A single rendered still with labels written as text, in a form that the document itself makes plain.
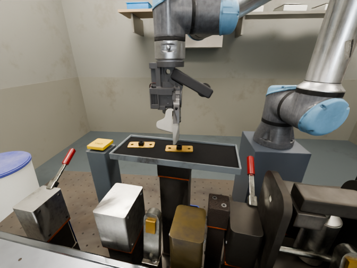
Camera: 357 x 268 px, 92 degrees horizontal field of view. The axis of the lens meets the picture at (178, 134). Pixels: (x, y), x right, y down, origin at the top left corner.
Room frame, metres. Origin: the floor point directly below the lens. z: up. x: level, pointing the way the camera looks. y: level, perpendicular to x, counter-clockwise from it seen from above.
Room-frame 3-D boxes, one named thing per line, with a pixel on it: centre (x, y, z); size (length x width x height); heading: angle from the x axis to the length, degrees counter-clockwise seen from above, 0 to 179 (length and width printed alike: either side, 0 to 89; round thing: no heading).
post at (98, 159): (0.52, 0.26, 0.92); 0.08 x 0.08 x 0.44; 78
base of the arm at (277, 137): (0.65, -0.40, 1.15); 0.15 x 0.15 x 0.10
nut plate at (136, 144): (0.50, 0.12, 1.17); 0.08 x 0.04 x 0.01; 90
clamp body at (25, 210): (0.39, 0.39, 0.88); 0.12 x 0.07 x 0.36; 168
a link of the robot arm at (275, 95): (0.65, -0.40, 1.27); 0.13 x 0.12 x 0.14; 6
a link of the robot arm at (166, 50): (0.47, 0.02, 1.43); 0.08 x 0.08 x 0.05
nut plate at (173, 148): (0.47, 0.00, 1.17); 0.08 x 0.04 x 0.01; 87
